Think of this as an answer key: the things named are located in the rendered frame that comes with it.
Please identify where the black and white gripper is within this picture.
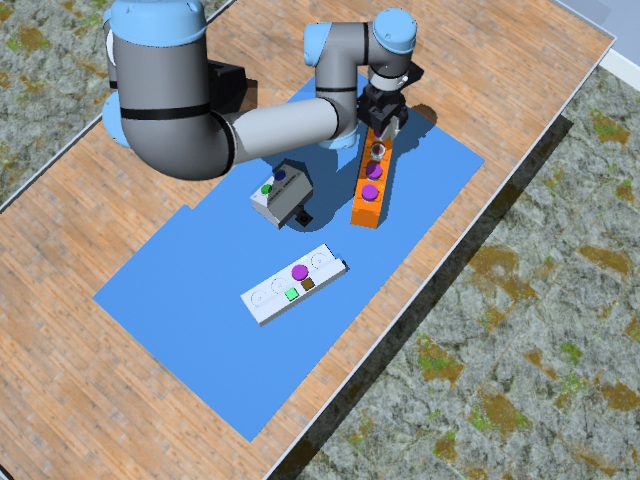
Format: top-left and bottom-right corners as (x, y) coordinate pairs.
(357, 79), (408, 142)

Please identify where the blue flat mat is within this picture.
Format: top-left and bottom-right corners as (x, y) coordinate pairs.
(92, 107), (485, 443)

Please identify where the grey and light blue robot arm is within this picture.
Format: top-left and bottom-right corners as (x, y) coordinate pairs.
(102, 0), (424, 181)

